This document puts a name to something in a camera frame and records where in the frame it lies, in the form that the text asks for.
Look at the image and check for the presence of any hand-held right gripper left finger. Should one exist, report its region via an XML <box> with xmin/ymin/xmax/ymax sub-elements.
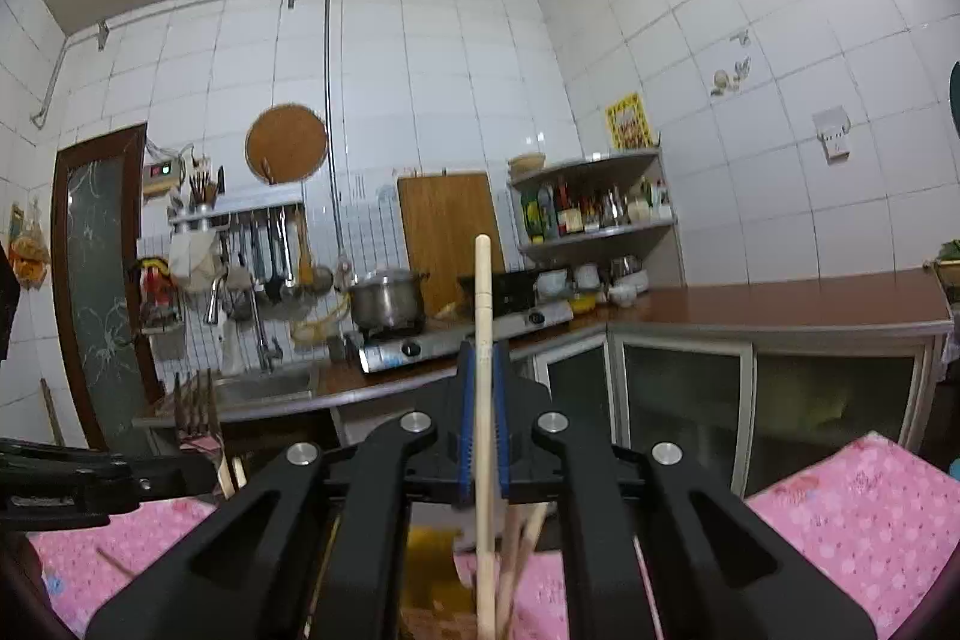
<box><xmin>86</xmin><ymin>342</ymin><xmax>479</xmax><ymax>640</ymax></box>

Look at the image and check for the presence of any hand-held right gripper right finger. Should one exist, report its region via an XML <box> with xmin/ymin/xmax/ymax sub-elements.
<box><xmin>493</xmin><ymin>342</ymin><xmax>877</xmax><ymax>640</ymax></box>

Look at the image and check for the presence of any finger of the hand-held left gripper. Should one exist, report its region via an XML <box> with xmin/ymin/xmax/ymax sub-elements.
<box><xmin>0</xmin><ymin>436</ymin><xmax>227</xmax><ymax>507</ymax></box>

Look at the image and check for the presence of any green handled metal fork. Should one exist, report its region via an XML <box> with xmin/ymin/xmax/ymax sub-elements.
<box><xmin>173</xmin><ymin>368</ymin><xmax>227</xmax><ymax>462</ymax></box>

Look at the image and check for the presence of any yellow slotted utensil holder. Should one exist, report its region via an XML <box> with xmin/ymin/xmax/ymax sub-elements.
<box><xmin>397</xmin><ymin>524</ymin><xmax>481</xmax><ymax>640</ymax></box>

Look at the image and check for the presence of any row of hanging kitchen utensils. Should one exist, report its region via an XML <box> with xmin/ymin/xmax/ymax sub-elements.
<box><xmin>224</xmin><ymin>208</ymin><xmax>335</xmax><ymax>305</ymax></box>

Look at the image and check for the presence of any steel gas stove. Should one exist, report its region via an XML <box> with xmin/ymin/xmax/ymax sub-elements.
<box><xmin>358</xmin><ymin>298</ymin><xmax>576</xmax><ymax>375</ymax></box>

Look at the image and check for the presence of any wooden stick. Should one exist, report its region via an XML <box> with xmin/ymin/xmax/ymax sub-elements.
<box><xmin>40</xmin><ymin>377</ymin><xmax>70</xmax><ymax>447</ymax></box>

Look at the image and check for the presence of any black wok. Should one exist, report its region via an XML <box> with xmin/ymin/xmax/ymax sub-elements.
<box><xmin>457</xmin><ymin>270</ymin><xmax>542</xmax><ymax>316</ymax></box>

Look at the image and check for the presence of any steel cooking pot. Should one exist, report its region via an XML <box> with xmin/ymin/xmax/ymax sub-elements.
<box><xmin>346</xmin><ymin>268</ymin><xmax>430</xmax><ymax>335</ymax></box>

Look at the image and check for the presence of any stack of white bowls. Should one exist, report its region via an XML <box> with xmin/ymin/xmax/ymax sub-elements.
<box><xmin>535</xmin><ymin>257</ymin><xmax>651</xmax><ymax>312</ymax></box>

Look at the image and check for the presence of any steel sink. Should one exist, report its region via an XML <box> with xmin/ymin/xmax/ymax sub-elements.
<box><xmin>213</xmin><ymin>361</ymin><xmax>321</xmax><ymax>406</ymax></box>

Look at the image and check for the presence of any rectangular wooden cutting board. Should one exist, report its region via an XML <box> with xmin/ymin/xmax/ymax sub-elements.
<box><xmin>397</xmin><ymin>170</ymin><xmax>519</xmax><ymax>320</ymax></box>

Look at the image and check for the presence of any steel faucet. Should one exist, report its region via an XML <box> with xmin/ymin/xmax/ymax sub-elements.
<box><xmin>205</xmin><ymin>275</ymin><xmax>285</xmax><ymax>375</ymax></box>

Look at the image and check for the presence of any red and yellow cloth item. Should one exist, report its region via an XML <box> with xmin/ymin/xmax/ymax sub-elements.
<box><xmin>130</xmin><ymin>257</ymin><xmax>182</xmax><ymax>327</ymax></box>

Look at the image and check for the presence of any metal corner shelf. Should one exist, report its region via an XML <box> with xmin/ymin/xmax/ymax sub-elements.
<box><xmin>508</xmin><ymin>148</ymin><xmax>681</xmax><ymax>268</ymax></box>

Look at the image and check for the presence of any brown door with frosted glass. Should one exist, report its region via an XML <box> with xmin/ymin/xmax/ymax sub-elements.
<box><xmin>50</xmin><ymin>122</ymin><xmax>164</xmax><ymax>455</ymax></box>

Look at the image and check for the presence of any row of condiment bottles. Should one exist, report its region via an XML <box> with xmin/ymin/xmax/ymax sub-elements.
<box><xmin>518</xmin><ymin>178</ymin><xmax>674</xmax><ymax>241</ymax></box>

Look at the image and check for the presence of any white cloth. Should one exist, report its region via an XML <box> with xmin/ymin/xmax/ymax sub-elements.
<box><xmin>168</xmin><ymin>230</ymin><xmax>227</xmax><ymax>295</ymax></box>

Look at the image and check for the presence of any orange plastic bag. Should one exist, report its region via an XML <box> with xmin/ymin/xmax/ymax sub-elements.
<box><xmin>7</xmin><ymin>200</ymin><xmax>51</xmax><ymax>290</ymax></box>

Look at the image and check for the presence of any kitchen counter with cabinets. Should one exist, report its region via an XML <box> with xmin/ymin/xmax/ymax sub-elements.
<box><xmin>133</xmin><ymin>278</ymin><xmax>956</xmax><ymax>500</ymax></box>

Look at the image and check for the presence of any utensil cup on rack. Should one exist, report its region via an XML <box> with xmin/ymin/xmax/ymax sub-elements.
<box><xmin>187</xmin><ymin>163</ymin><xmax>227</xmax><ymax>214</ymax></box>

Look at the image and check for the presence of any vertical metal pipe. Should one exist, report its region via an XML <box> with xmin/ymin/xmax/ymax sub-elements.
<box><xmin>322</xmin><ymin>0</ymin><xmax>347</xmax><ymax>268</ymax></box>

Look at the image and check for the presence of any round woven board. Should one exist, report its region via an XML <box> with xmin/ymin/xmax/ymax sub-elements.
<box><xmin>245</xmin><ymin>103</ymin><xmax>329</xmax><ymax>186</ymax></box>

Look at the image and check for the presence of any pink floral tablecloth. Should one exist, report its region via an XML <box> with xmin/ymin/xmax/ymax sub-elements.
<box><xmin>25</xmin><ymin>430</ymin><xmax>960</xmax><ymax>640</ymax></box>

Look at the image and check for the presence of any wire basket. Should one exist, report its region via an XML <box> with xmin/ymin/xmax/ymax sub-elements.
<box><xmin>138</xmin><ymin>309</ymin><xmax>188</xmax><ymax>360</ymax></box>

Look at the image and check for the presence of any wall control box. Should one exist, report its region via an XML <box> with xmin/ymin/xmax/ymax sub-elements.
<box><xmin>142</xmin><ymin>158</ymin><xmax>185</xmax><ymax>196</ymax></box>

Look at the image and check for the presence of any yellow wall poster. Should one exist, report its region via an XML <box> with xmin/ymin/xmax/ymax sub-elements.
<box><xmin>605</xmin><ymin>92</ymin><xmax>653</xmax><ymax>151</ymax></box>

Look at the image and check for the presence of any white wall socket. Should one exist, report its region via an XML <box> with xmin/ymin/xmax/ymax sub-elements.
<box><xmin>811</xmin><ymin>107</ymin><xmax>853</xmax><ymax>163</ymax></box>

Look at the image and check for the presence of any horizontal wall pipe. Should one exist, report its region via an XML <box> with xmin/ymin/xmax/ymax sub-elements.
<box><xmin>29</xmin><ymin>0</ymin><xmax>332</xmax><ymax>132</ymax></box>

